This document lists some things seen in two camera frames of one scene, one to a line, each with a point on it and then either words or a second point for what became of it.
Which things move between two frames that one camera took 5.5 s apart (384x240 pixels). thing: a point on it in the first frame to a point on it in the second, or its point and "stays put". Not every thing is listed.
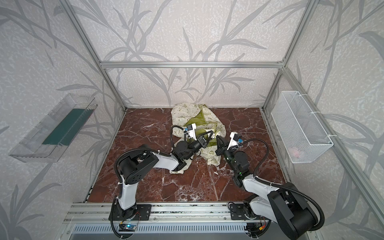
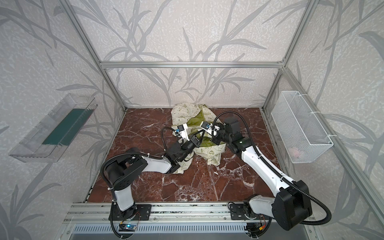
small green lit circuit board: x=127 y=227 stays put
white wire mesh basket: x=304 y=138 stays put
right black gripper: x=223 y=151 to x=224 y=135
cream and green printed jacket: x=191 y=122 stays put
